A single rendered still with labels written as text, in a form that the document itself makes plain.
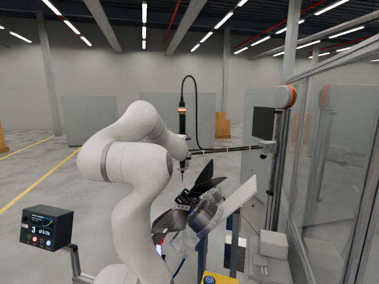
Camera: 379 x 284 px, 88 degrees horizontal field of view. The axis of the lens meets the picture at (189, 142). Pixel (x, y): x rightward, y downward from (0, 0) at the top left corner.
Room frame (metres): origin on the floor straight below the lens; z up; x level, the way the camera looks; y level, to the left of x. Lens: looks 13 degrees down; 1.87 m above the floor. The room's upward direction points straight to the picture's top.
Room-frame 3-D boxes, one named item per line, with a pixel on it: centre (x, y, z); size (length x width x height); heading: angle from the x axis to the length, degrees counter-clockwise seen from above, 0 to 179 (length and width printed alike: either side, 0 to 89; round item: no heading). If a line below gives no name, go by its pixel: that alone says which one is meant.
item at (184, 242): (1.08, 0.03, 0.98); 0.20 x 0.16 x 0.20; 73
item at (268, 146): (1.33, -0.55, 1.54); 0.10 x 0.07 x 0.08; 108
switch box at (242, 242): (1.25, -0.34, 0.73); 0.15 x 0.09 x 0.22; 73
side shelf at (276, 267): (1.08, -0.52, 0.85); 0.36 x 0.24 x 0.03; 163
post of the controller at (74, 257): (0.95, 0.66, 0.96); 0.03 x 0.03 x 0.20; 73
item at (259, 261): (1.01, -0.44, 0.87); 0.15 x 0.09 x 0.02; 167
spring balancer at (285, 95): (1.36, -0.64, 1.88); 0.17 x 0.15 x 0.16; 163
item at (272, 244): (1.15, -0.57, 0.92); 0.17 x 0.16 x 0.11; 73
